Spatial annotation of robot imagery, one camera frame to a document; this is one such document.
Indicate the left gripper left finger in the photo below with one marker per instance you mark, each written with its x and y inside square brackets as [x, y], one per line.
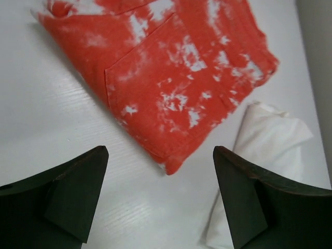
[54, 208]

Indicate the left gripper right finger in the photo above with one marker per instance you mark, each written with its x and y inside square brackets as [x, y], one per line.
[266, 210]

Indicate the red white patterned cloth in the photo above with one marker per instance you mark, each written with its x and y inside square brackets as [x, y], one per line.
[169, 71]

